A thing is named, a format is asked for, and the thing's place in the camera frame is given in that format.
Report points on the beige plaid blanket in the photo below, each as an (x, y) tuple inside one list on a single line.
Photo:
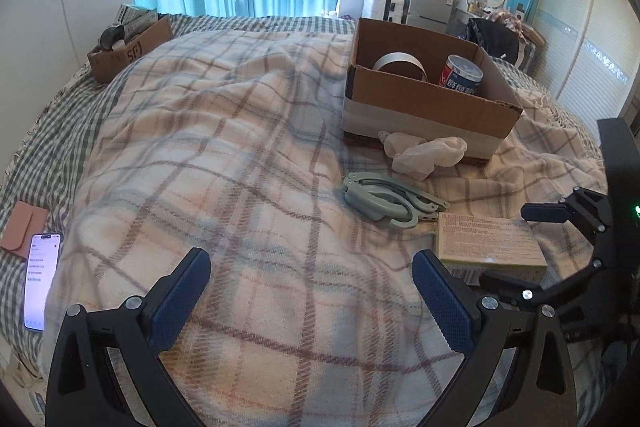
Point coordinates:
[(225, 167)]

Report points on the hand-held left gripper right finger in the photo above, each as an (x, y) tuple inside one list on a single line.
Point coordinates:
[(445, 299)]

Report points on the black bag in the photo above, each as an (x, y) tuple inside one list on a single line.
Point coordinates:
[(492, 38)]

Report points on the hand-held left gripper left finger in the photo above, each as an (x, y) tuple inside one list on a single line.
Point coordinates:
[(182, 294)]

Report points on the crumpled white cloth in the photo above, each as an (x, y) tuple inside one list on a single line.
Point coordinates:
[(425, 154)]

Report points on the white sliding wardrobe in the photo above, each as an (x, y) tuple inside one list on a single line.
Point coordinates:
[(585, 32)]

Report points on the silver small fridge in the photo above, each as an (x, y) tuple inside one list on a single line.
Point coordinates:
[(430, 4)]

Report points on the white appliance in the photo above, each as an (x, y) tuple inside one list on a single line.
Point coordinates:
[(377, 4)]

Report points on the black round object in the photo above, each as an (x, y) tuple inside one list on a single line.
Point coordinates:
[(112, 38)]

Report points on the pink card wallet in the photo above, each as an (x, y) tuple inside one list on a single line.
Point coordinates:
[(20, 229)]

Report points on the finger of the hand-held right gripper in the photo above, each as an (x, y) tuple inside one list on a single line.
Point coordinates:
[(544, 212), (505, 283)]

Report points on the grey and white packet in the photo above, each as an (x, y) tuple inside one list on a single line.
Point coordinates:
[(136, 16)]

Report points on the large open cardboard box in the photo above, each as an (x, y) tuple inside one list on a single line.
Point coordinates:
[(425, 114)]

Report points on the white smartphone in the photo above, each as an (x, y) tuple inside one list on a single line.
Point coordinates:
[(42, 282)]

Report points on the red and blue can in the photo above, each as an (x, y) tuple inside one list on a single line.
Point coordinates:
[(461, 79)]

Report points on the silver tape roll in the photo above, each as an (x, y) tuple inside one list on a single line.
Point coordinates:
[(400, 63)]

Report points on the small brown cardboard box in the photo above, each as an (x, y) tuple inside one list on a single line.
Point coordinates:
[(125, 54)]

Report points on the pale green folding hangers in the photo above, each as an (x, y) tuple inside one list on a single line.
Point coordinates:
[(377, 199)]

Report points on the tan carton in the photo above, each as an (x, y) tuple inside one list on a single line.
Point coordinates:
[(487, 242)]

